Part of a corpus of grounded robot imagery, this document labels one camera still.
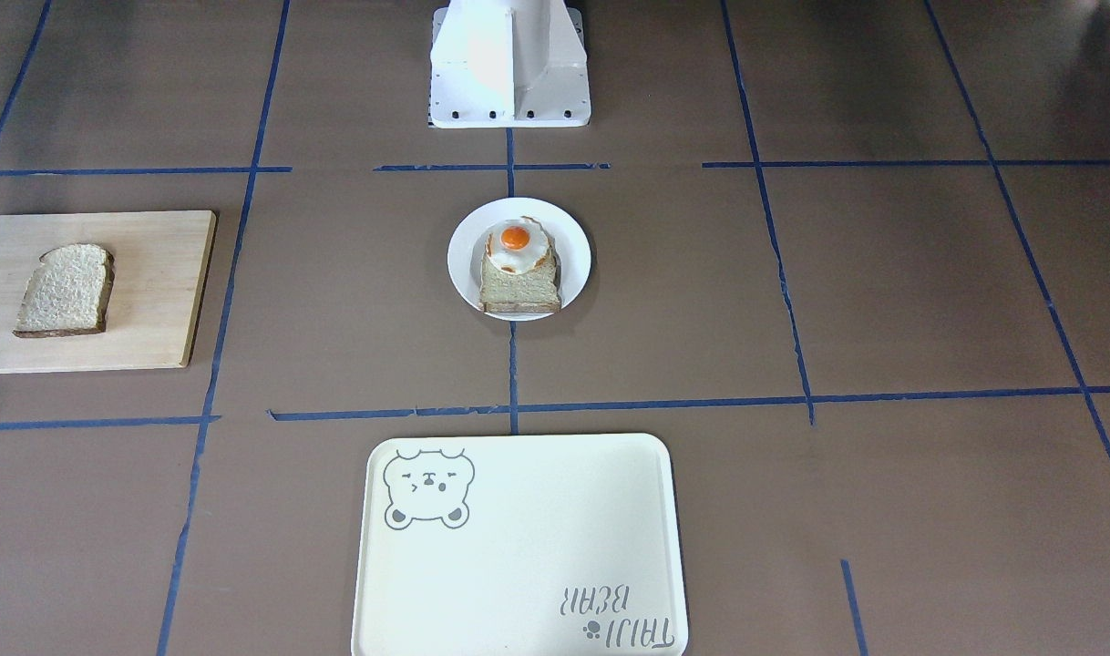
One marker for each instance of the fried egg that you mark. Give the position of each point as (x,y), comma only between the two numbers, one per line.
(518,246)

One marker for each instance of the white round plate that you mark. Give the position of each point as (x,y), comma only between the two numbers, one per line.
(466,248)

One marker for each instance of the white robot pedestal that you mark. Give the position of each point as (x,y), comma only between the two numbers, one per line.
(508,64)

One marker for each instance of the bread slice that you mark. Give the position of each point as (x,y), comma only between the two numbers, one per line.
(533,292)
(68,293)

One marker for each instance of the cream bear tray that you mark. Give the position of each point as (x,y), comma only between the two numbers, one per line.
(520,545)

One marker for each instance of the wooden cutting board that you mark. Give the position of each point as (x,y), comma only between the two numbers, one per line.
(160,264)

